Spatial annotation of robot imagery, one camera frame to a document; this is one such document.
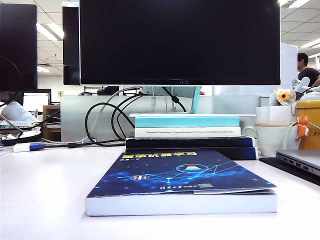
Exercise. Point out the blue cover paperback book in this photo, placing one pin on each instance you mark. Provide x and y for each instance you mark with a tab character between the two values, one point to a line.
175	172

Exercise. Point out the teal book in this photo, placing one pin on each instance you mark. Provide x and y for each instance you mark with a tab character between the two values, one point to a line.
187	121

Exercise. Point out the white spine book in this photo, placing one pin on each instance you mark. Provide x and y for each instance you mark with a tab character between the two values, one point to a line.
187	132

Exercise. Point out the thin dark navy book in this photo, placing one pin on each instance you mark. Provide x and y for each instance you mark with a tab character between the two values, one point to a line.
187	142

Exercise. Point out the thick dark navy book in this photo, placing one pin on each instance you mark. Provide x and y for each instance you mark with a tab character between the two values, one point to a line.
190	153

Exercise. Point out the black AOC monitor teal stand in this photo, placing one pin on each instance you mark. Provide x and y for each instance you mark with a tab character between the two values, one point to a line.
180	42

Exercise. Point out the stack of books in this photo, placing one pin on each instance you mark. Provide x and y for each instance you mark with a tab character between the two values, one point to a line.
75	120

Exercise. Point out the brown wooden cabinet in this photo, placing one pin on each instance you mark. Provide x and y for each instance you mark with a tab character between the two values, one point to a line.
51	117

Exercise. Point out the white square box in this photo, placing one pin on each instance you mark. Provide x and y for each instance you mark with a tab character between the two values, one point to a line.
270	113

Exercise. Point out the round wooden mug lid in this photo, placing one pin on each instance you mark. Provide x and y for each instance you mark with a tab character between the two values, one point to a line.
272	123

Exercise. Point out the white ceramic mug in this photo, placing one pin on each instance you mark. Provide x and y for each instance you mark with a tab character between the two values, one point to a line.
272	140

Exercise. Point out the black background monitor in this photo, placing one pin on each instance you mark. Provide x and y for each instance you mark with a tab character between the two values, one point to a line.
71	47

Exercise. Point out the blue VGA connector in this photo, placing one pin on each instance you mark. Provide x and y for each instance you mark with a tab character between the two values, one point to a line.
37	146

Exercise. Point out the crochet sunflower doll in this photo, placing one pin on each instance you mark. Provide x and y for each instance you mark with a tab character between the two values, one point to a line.
283	96

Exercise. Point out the white partition board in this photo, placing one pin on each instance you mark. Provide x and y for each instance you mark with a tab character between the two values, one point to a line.
289	65

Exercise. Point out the white blue marker pen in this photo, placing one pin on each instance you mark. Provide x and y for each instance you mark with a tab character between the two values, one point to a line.
22	147

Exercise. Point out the white lotion tube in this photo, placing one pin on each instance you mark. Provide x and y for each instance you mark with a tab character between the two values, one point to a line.
18	112

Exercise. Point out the white round toy figure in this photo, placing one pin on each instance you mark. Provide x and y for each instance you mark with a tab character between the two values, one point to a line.
302	83

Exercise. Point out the silver Dell laptop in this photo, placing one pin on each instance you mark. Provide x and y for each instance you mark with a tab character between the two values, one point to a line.
302	157

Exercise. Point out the yellow metal tin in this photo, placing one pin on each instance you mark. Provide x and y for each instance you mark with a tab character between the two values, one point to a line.
311	110

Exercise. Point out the person in black shirt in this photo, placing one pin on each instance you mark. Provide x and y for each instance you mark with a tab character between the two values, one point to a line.
308	72

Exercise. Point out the black side monitor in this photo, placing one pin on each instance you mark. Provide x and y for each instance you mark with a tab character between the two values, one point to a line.
17	47

